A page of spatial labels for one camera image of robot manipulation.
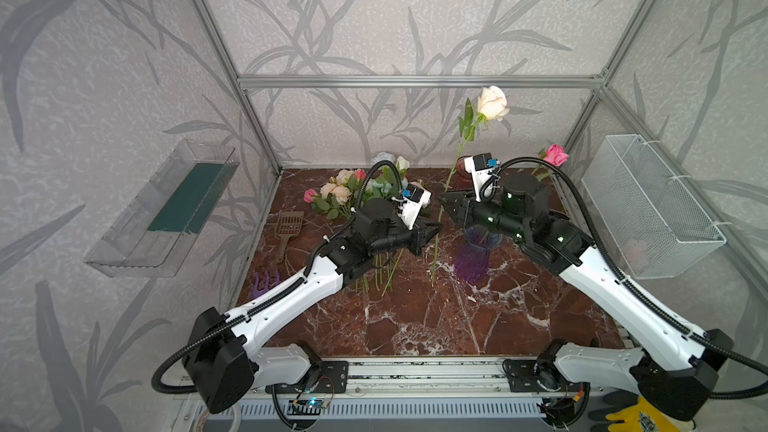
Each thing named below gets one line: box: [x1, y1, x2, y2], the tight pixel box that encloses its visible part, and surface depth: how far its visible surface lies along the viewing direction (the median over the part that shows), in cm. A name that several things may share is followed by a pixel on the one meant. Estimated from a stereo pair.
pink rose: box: [544, 143, 570, 167], surface depth 67 cm
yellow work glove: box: [605, 396, 681, 432], surface depth 67 cm
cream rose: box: [431, 85, 510, 279], surface depth 61 cm
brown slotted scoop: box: [275, 210, 305, 263], surface depth 106 cm
